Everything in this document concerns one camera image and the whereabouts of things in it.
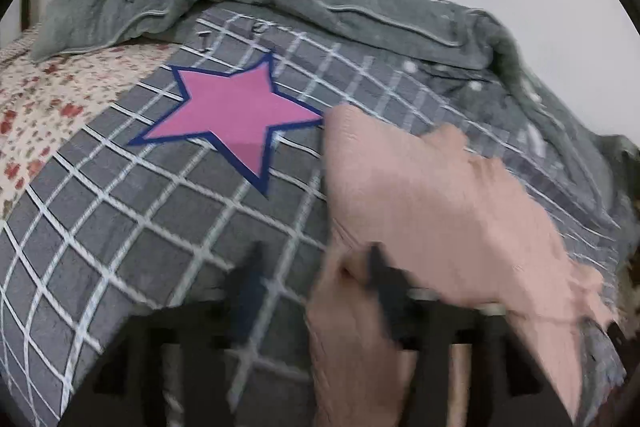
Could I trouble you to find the grey checked blanket with stars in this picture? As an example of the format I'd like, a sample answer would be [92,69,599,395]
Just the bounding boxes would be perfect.
[0,4,631,427]

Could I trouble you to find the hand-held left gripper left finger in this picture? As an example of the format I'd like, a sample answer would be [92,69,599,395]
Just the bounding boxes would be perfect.
[75,241,271,427]

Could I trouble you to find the floral bed sheet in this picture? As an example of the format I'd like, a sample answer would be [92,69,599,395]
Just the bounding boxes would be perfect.
[0,24,186,218]

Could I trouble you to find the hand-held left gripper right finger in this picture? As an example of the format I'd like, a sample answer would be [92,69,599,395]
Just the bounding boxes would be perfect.
[366,244,571,427]

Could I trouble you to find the pink knit garment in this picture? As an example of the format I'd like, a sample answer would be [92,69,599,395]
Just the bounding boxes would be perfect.
[305,103,618,427]

